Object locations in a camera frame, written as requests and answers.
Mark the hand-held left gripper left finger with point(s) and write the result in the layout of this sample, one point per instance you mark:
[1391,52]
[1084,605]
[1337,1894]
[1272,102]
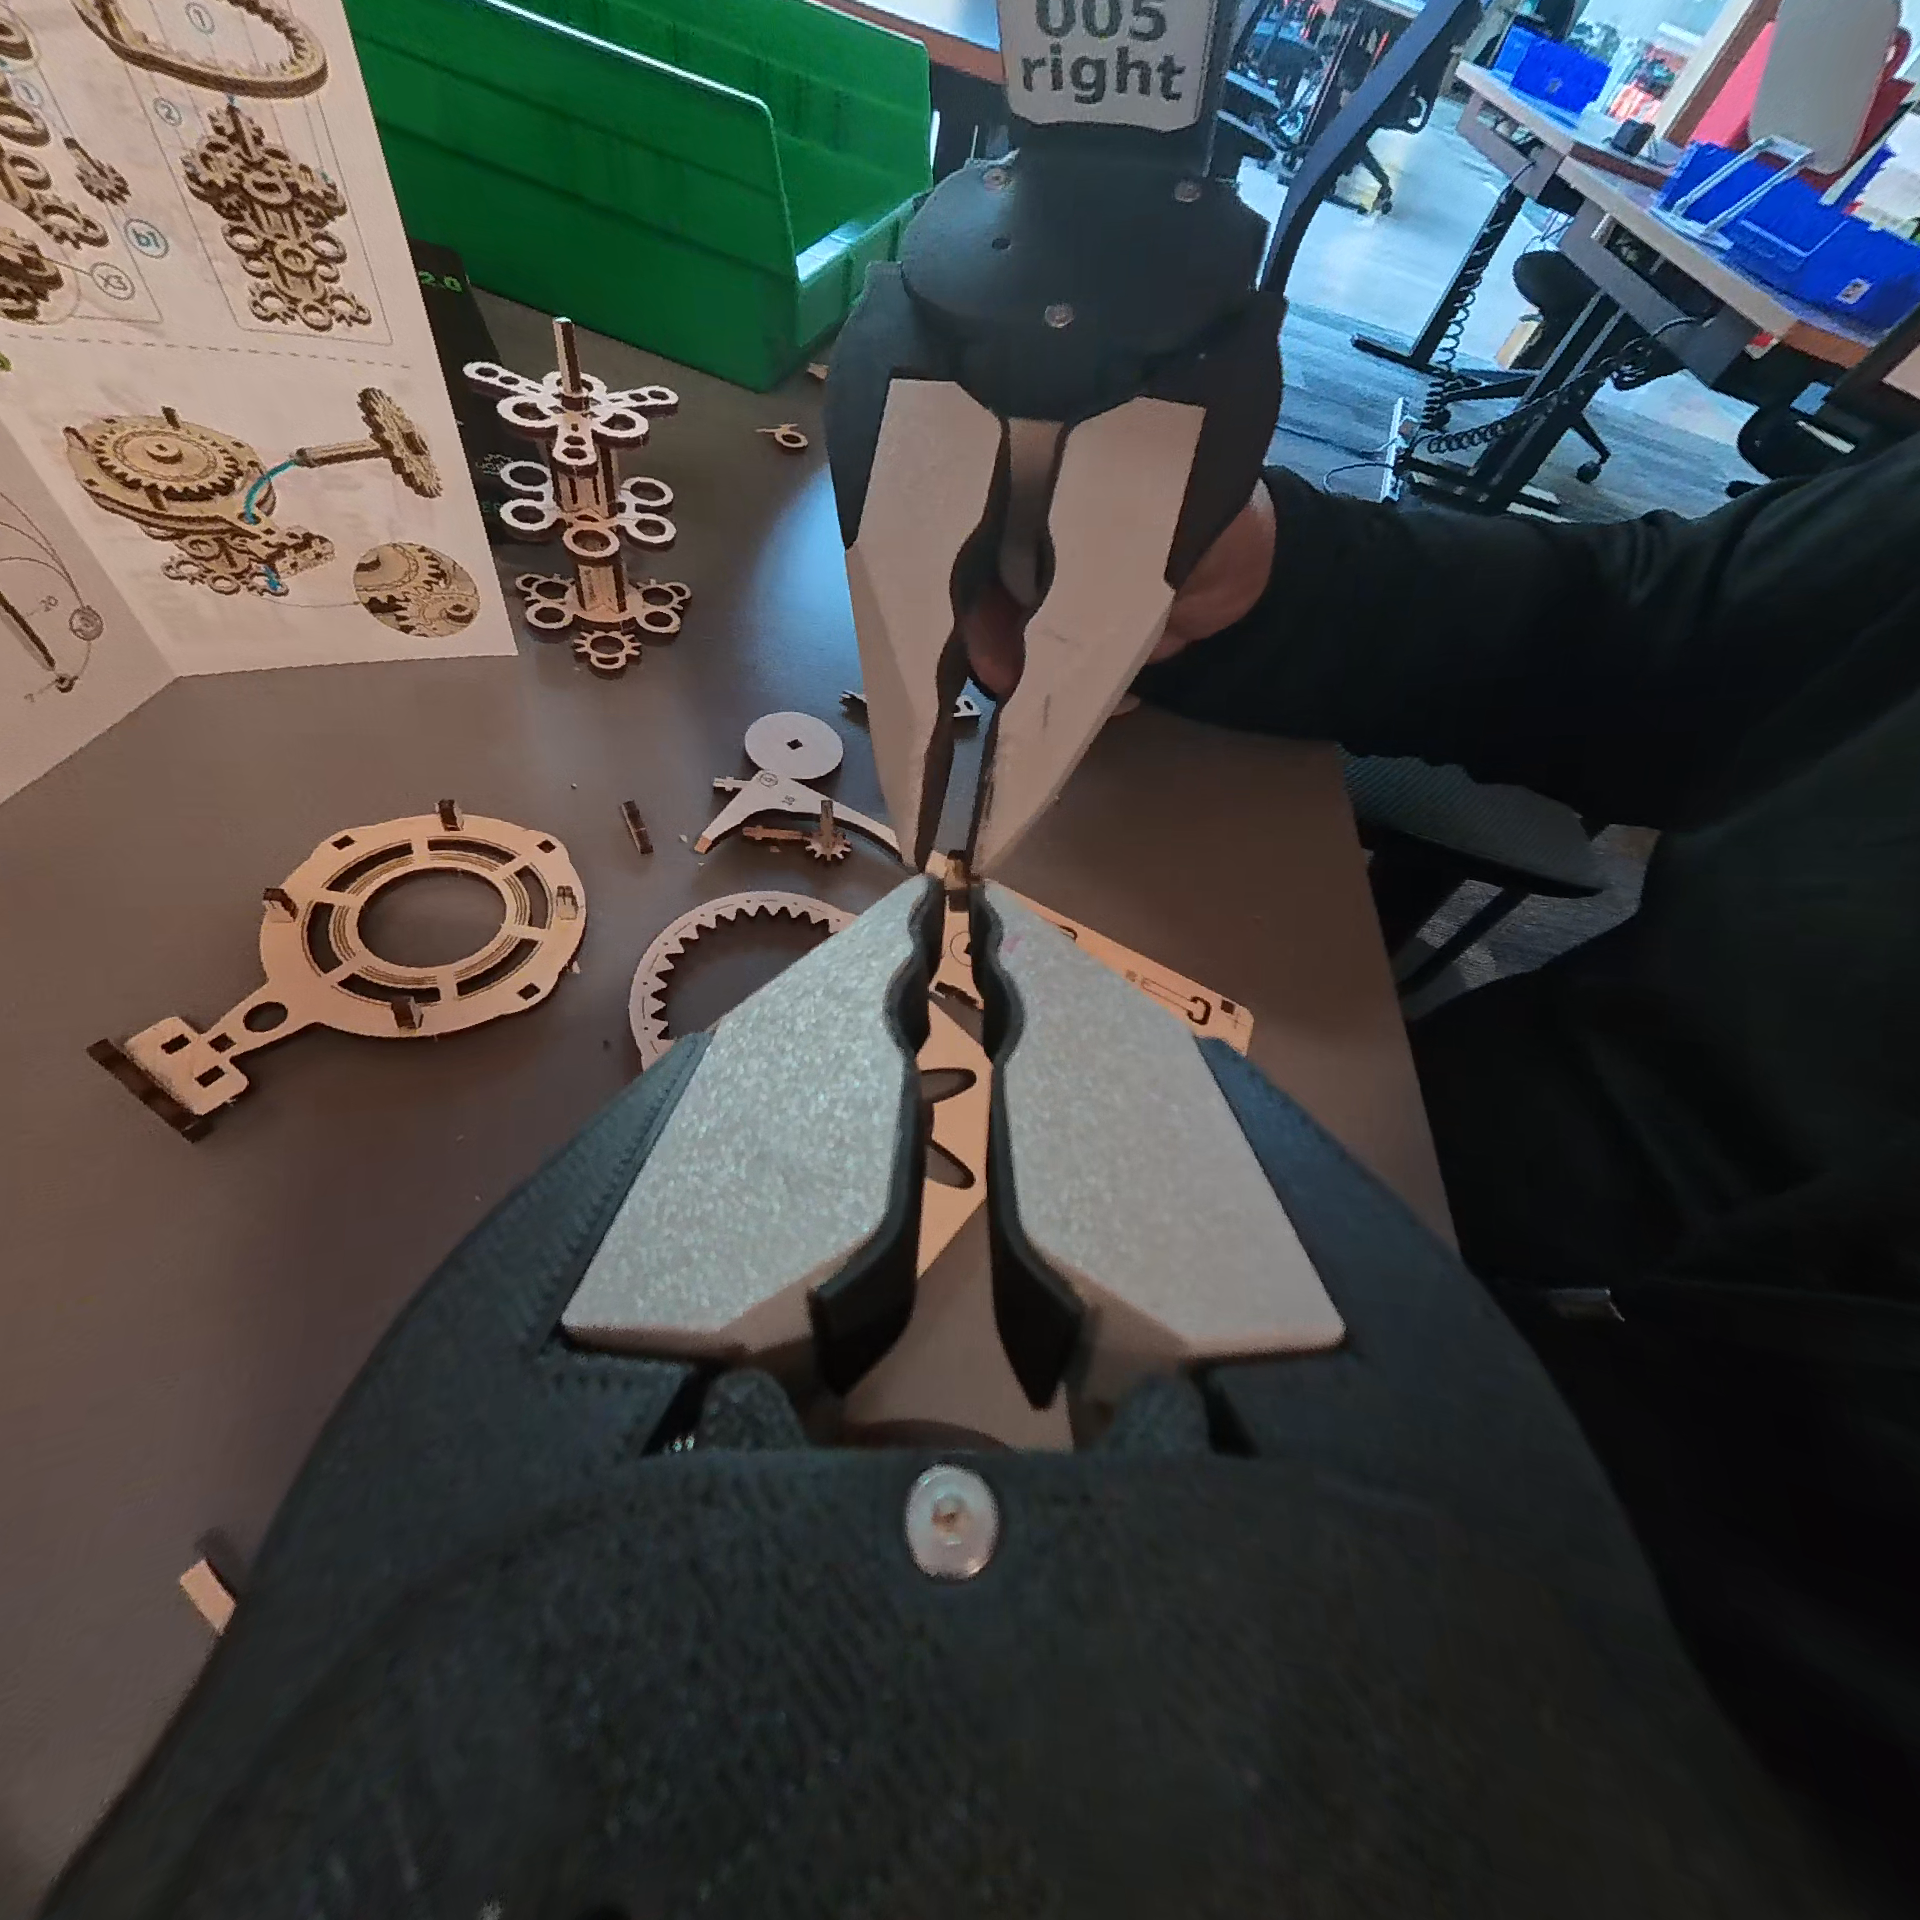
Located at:
[751,1156]

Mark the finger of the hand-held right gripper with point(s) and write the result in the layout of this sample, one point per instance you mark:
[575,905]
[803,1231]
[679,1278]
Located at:
[1103,572]
[917,542]

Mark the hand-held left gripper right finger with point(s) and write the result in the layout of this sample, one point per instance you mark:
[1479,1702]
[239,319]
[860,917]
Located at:
[1155,1171]

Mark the wooden parts sheet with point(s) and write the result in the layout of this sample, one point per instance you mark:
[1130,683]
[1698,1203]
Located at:
[1141,982]

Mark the person's right forearm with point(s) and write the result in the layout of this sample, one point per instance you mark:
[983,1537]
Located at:
[1499,631]

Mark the wooden model tower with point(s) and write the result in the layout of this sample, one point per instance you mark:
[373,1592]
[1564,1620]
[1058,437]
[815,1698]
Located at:
[590,452]

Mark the person's right hand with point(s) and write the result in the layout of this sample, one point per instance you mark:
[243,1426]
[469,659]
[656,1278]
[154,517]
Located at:
[1224,586]

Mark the wooden disc with square hole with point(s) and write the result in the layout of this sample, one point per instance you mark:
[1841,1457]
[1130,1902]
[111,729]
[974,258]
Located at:
[810,758]

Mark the black office chair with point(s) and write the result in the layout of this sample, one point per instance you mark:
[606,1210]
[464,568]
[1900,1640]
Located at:
[1321,137]

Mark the small wooden gear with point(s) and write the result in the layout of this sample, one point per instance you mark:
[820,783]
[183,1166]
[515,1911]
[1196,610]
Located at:
[829,850]

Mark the small wooden pin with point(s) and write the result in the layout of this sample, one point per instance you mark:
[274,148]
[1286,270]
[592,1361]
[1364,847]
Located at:
[769,831]

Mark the small dark wooden peg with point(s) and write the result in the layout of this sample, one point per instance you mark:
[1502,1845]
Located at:
[637,826]

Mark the grey office chair seat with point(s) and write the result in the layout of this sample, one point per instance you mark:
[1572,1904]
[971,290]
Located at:
[1470,840]

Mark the green storage bin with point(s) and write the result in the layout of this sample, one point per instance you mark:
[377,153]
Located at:
[600,197]

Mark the person's dark clothing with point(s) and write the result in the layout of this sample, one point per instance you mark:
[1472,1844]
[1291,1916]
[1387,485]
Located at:
[1726,1202]

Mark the paper instruction sheet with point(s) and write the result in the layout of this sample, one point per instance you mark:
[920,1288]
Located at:
[345,390]

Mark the wooden office desk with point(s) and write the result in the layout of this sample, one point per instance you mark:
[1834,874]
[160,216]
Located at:
[1695,248]

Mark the small wooden scrap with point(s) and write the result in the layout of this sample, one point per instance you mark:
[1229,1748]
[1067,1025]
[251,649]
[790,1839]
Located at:
[211,1589]

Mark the blue storage bins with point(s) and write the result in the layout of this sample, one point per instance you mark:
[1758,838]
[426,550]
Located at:
[1802,241]

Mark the round wooden frame plate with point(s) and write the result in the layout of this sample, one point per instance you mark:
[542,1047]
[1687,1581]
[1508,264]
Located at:
[287,930]

